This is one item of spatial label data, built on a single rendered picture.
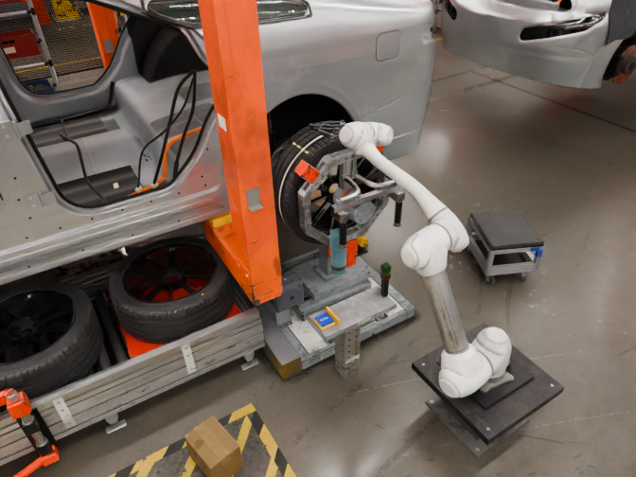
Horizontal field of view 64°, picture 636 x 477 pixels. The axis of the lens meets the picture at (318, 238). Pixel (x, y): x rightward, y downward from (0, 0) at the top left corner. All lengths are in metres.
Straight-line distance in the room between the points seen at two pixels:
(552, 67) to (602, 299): 1.94
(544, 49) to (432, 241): 2.82
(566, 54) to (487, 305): 2.17
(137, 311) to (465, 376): 1.59
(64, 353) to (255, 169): 1.26
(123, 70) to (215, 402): 2.55
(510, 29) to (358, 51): 2.09
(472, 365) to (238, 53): 1.56
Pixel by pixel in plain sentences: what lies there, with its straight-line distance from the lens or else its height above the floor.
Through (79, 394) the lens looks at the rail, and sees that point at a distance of 2.69.
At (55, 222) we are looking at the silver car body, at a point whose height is 0.98.
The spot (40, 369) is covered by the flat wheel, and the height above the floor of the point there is 0.48.
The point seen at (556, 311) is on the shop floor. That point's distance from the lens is 3.54.
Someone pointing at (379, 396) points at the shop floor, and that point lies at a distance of 2.86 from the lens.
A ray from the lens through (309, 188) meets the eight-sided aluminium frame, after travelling 2.53.
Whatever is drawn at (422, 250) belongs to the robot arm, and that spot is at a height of 1.05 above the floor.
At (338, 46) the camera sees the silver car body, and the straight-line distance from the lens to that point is 2.82.
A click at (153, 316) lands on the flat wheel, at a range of 2.71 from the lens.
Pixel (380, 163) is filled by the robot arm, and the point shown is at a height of 1.27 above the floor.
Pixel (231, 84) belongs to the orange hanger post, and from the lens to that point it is 1.99.
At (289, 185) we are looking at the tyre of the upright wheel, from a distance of 2.58.
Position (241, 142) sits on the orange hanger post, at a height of 1.41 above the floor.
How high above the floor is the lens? 2.30
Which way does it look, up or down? 37 degrees down
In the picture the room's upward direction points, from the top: 2 degrees counter-clockwise
